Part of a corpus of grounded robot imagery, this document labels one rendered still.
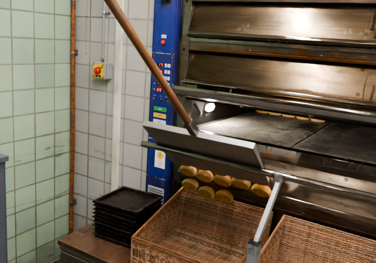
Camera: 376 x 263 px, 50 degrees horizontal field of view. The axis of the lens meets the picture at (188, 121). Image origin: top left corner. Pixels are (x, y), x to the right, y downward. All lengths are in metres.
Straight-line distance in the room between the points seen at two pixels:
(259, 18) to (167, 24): 0.53
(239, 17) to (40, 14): 1.22
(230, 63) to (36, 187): 1.49
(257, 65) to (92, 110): 1.18
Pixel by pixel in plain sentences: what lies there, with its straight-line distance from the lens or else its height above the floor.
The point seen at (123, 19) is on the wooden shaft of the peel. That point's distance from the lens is 1.27.
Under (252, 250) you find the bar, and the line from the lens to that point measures 1.62.
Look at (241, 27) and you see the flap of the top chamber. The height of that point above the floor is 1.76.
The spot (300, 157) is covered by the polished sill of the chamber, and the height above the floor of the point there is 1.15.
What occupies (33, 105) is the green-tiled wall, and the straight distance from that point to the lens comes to 2.69.
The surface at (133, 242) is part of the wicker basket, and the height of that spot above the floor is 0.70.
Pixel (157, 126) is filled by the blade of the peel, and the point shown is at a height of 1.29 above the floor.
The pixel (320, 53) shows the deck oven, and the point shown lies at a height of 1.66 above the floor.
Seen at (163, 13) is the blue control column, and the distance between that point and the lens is 2.35.
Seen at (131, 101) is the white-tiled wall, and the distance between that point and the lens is 2.54.
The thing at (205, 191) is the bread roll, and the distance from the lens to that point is 2.20.
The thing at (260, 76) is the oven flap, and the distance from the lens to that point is 2.10.
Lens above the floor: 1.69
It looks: 12 degrees down
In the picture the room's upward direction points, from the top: 4 degrees clockwise
